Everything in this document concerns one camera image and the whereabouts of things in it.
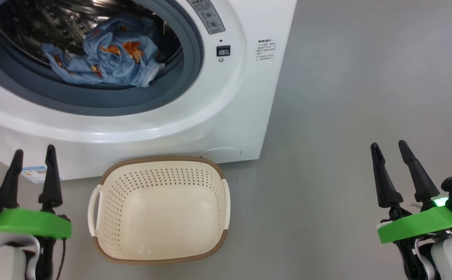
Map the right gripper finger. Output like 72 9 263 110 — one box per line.
398 140 441 203
369 142 404 209

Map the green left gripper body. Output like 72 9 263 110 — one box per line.
0 208 73 240

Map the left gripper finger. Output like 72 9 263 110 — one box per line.
38 144 64 213
0 149 24 209

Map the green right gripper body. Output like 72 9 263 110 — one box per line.
377 198 452 245

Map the blue cartoon print garment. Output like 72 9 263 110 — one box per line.
41 14 166 88

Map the grey rubber door gasket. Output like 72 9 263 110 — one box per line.
0 0 205 116

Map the cream perforated laundry basket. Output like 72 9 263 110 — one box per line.
88 156 231 266

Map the white front-load washing machine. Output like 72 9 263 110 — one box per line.
0 0 297 182

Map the blue energy label sticker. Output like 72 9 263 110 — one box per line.
20 166 49 183

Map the steel washer drum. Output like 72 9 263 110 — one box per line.
0 0 183 88

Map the round white filter cover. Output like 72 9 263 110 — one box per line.
202 147 242 164

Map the grey instruction sticker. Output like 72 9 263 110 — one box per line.
189 0 226 35

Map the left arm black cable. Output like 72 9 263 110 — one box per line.
56 238 67 280

